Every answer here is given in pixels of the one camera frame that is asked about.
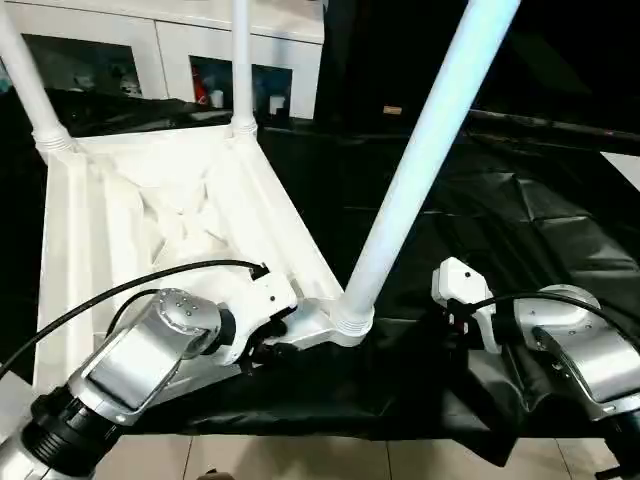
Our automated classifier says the white plastic table top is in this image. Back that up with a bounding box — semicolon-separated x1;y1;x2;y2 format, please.
0;123;375;436

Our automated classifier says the black work mat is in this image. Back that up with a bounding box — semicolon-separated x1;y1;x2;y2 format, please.
0;87;640;469

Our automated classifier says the grey metal rod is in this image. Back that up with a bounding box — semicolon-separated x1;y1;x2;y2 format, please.
469;109;640;147

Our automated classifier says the black backdrop cloth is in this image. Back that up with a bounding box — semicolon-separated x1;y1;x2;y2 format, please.
314;0;640;136

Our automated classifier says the white sideboard with glass doors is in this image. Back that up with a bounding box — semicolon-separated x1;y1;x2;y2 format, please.
0;0;326;121

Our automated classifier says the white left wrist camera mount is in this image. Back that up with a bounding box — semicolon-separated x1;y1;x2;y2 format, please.
219;272;300;366

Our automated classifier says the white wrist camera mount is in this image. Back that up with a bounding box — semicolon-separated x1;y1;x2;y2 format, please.
219;272;300;366
430;256;504;354

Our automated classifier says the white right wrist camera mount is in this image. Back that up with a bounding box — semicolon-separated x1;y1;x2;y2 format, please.
430;256;504;354

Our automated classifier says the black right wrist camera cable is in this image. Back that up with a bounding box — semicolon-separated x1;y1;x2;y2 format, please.
462;292;640;351

